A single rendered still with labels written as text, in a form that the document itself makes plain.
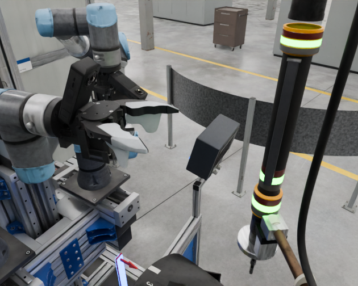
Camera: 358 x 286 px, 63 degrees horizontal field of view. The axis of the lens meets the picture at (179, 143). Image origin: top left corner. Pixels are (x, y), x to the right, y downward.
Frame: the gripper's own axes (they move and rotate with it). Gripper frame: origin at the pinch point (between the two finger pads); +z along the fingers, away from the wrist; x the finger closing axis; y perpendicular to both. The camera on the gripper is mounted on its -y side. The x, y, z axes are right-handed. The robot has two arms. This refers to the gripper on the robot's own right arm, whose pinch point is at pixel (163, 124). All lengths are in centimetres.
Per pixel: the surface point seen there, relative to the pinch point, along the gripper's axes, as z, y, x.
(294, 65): 17.0, -11.4, 1.8
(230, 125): -1, 43, -82
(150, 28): -282, 117, -624
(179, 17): -338, 153, -990
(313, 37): 18.4, -14.5, 1.5
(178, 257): -3, 51, -13
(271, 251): 19.3, 18.7, 3.0
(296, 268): 21.7, 11.6, 10.5
